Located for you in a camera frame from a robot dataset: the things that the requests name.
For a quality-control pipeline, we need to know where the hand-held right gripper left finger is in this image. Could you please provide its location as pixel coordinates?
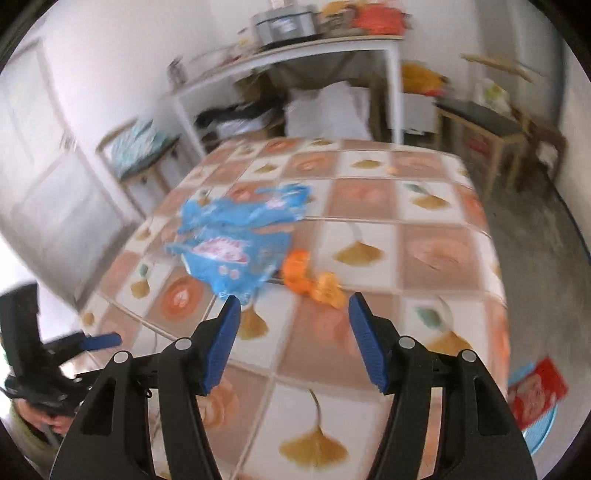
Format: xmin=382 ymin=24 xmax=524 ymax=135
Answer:
xmin=50 ymin=296 xmax=242 ymax=480

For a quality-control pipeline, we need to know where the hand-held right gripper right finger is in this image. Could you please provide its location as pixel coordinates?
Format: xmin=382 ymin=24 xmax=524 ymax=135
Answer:
xmin=348 ymin=292 xmax=539 ymax=480

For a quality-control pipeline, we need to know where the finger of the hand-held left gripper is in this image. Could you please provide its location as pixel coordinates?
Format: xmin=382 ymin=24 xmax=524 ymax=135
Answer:
xmin=41 ymin=332 xmax=123 ymax=357

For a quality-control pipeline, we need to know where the blue wrapper pink print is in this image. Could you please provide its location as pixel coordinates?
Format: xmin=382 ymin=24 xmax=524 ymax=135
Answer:
xmin=165 ymin=226 xmax=293 ymax=308

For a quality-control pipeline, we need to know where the red snack packet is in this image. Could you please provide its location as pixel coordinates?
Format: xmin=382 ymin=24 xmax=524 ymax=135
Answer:
xmin=508 ymin=356 xmax=570 ymax=431

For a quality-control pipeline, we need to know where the blue plastic basin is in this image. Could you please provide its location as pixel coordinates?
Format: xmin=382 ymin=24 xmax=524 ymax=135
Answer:
xmin=507 ymin=360 xmax=561 ymax=455

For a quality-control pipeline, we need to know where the person's left forearm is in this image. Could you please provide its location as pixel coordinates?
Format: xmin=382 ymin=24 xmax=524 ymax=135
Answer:
xmin=7 ymin=406 xmax=58 ymax=462

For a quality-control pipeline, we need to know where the person's left hand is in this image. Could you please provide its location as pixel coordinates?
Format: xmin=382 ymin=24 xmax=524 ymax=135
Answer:
xmin=21 ymin=406 xmax=70 ymax=437

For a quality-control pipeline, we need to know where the tile and leaf pattern tablecloth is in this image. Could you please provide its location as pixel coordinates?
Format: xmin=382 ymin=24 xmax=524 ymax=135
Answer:
xmin=78 ymin=136 xmax=511 ymax=480

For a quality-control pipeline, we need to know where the thick orange peel piece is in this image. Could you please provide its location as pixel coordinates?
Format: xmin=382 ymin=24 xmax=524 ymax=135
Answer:
xmin=281 ymin=249 xmax=319 ymax=294

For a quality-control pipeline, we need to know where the light blue wrapper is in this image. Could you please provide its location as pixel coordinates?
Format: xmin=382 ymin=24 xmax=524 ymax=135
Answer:
xmin=178 ymin=184 xmax=315 ymax=236

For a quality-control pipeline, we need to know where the white panel door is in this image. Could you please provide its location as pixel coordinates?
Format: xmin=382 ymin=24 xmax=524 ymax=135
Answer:
xmin=0 ymin=41 xmax=139 ymax=296

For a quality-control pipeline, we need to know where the light wooden chair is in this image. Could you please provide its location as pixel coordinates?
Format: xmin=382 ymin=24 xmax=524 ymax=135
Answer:
xmin=95 ymin=117 xmax=185 ymax=204

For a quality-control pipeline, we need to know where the patterned teal cushion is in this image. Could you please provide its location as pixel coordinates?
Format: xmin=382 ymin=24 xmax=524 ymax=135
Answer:
xmin=111 ymin=119 xmax=155 ymax=169

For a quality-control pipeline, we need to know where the dark cloth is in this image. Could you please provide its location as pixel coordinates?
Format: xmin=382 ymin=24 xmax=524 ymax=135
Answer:
xmin=196 ymin=104 xmax=282 ymax=130

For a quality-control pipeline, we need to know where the pale grey cabinet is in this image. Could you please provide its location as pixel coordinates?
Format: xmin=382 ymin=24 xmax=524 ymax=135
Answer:
xmin=403 ymin=90 xmax=438 ymax=136

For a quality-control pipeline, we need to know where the white sack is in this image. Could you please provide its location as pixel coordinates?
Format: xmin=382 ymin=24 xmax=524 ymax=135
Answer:
xmin=285 ymin=82 xmax=372 ymax=139

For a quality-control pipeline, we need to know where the wooden chair dark seat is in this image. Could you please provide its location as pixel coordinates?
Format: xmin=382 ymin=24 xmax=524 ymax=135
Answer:
xmin=434 ymin=52 xmax=539 ymax=190

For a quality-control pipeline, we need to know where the dark brown wooden stool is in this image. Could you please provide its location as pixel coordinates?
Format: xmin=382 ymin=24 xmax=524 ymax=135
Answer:
xmin=524 ymin=113 xmax=570 ymax=188

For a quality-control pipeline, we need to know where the yellow plastic bag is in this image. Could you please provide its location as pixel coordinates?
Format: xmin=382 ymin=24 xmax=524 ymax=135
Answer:
xmin=401 ymin=62 xmax=448 ymax=97

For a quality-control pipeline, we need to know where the white packet green print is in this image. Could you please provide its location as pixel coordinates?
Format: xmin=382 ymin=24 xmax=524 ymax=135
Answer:
xmin=478 ymin=78 xmax=513 ymax=115

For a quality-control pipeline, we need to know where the white table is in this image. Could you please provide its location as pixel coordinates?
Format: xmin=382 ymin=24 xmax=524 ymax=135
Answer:
xmin=159 ymin=34 xmax=404 ymax=160

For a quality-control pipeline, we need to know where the silver rice cooker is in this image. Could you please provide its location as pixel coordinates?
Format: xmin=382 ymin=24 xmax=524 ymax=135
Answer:
xmin=250 ymin=4 xmax=320 ymax=47

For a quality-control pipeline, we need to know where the orange plastic bag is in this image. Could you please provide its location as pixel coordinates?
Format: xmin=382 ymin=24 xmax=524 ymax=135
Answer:
xmin=353 ymin=2 xmax=409 ymax=35

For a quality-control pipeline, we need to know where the yellow bag with clutter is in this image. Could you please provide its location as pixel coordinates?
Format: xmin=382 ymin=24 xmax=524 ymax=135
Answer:
xmin=321 ymin=0 xmax=365 ymax=21

